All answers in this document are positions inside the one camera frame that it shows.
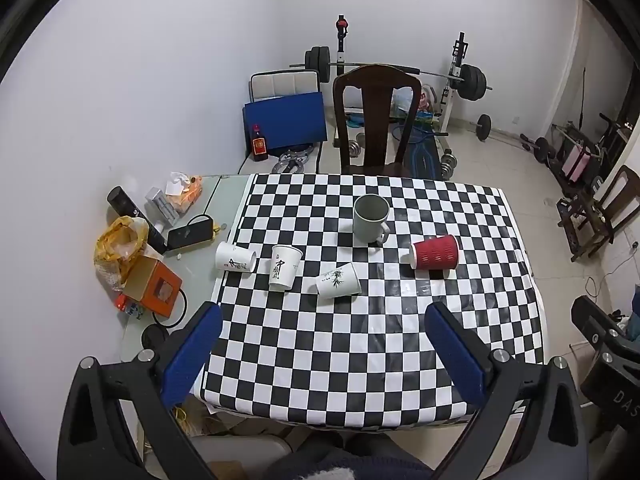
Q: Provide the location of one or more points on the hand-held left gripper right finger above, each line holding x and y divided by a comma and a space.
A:
456, 355

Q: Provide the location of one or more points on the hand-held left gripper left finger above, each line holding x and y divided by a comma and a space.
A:
194, 355

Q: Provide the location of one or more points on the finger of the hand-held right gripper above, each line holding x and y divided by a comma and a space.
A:
590, 317

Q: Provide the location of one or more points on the white bamboo print paper cup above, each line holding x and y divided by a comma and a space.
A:
340, 281

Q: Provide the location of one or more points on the red ribbed paper cup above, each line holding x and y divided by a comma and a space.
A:
437, 252

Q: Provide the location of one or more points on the white calligraphy print paper cup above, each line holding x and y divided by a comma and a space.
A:
232, 257
282, 270

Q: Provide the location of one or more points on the black round disc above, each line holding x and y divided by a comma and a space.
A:
152, 336

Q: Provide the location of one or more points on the orange cardboard box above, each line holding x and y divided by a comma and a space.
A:
152, 287

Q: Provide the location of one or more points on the small red packet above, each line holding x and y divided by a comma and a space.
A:
125, 304

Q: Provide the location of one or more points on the black white checkered tablecloth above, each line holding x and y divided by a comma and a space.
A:
350, 360

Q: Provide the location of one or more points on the brown wooden folding chair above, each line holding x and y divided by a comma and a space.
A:
607, 205

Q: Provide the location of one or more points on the black power bank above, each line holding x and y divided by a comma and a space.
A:
190, 232

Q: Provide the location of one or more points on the yellow plastic bag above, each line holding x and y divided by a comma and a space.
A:
117, 245

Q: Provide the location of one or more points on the person's dark pants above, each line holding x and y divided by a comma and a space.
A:
350, 460

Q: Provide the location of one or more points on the silver box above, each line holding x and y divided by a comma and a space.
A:
161, 205

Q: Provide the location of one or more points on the grey ceramic mug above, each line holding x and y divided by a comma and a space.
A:
367, 227

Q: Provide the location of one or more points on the orange tissue pack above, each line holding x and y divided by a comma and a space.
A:
184, 195

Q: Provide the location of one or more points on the black cylindrical bottle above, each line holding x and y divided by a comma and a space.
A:
127, 205

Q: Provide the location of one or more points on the black dumbbell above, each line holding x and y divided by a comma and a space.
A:
542, 150

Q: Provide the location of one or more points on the chrome dumbbell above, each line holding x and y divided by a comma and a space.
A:
360, 146
448, 162

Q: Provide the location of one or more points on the dark blue exercise mat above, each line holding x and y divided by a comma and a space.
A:
425, 157

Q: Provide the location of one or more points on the silver weight plates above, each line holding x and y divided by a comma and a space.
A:
290, 160

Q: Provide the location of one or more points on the dark bottle with red cap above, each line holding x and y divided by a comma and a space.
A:
259, 147

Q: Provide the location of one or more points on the small black barbell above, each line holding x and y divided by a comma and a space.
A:
483, 127

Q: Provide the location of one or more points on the blue board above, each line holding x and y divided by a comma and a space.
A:
285, 122

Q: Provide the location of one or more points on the white barbell rack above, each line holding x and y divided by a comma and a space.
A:
452, 105

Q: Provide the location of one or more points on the dark wooden chair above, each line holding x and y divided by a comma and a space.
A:
376, 110

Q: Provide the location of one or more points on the white padded chair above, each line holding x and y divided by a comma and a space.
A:
282, 82

